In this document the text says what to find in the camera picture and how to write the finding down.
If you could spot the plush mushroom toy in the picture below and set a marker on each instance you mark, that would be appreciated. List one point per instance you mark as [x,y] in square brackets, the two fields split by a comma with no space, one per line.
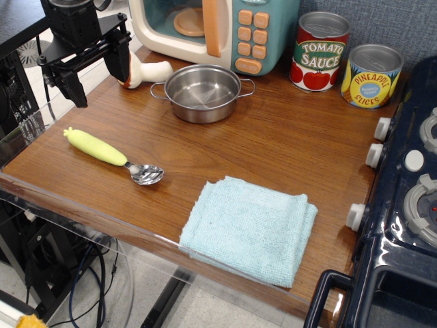
[146,72]

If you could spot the light blue towel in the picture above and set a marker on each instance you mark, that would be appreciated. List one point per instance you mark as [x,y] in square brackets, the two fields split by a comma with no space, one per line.
[249,230]

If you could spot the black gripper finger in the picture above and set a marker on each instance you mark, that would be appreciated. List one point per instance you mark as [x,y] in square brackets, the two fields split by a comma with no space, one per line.
[70,86]
[118,57]

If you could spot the pineapple slices can yellow label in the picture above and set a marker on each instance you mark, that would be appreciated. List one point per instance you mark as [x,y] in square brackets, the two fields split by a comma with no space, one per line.
[371,75]

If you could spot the dark blue toy stove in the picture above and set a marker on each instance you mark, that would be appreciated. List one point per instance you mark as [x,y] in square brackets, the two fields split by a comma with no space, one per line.
[393,280]

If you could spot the small stainless steel pot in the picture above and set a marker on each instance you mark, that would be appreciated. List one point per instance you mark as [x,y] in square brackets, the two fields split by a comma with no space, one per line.
[203,93]

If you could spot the tomato sauce can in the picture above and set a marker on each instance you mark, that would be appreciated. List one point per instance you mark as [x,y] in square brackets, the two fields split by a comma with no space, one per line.
[320,44]

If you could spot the black desk at left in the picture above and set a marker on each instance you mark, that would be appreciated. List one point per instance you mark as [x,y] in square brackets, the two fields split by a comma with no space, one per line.
[21,21]

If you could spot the white stove knob rear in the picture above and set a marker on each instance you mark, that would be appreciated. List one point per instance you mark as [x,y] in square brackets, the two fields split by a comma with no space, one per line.
[382,128]

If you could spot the white stove knob front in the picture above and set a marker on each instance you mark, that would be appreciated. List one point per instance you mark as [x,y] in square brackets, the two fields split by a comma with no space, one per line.
[355,216]

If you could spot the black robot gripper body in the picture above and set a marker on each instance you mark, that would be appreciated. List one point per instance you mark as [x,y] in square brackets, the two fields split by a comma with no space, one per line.
[79,36]

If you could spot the spoon with yellow-green handle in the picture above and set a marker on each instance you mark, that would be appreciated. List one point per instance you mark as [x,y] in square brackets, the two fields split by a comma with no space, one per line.
[95,147]

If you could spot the toy microwave oven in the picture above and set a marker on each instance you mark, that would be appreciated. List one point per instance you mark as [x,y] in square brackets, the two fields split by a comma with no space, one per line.
[248,37]

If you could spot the white stove knob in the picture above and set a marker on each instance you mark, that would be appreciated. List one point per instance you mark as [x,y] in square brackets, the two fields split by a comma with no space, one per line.
[355,216]
[374,155]
[382,128]

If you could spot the white stove knob middle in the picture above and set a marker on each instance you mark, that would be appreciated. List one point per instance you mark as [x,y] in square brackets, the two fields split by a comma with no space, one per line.
[374,155]

